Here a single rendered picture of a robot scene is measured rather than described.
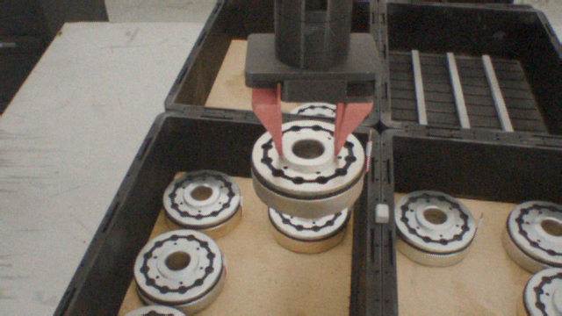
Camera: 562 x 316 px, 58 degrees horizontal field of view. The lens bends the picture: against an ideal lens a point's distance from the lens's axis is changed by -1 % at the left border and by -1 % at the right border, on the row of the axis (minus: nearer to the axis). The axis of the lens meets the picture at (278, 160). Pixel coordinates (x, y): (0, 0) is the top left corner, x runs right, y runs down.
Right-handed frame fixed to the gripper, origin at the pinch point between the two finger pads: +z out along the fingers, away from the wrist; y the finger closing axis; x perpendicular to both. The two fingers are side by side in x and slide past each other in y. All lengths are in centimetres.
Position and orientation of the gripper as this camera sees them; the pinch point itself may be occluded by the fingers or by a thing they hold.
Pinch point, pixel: (308, 144)
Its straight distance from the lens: 45.9
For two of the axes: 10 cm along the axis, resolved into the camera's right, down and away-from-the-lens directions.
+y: -10.0, 0.0, 0.1
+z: 0.1, 7.7, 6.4
